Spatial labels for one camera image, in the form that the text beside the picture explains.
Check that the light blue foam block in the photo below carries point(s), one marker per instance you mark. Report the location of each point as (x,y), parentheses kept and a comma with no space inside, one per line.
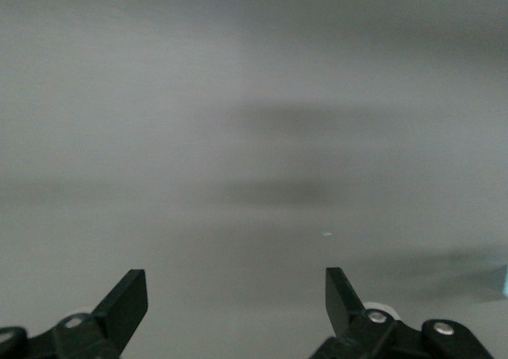
(505,281)

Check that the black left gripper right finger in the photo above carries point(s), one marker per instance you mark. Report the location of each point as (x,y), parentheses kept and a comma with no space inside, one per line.
(341,299)

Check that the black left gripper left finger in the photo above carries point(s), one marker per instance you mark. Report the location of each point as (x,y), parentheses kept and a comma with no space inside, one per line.
(123,307)

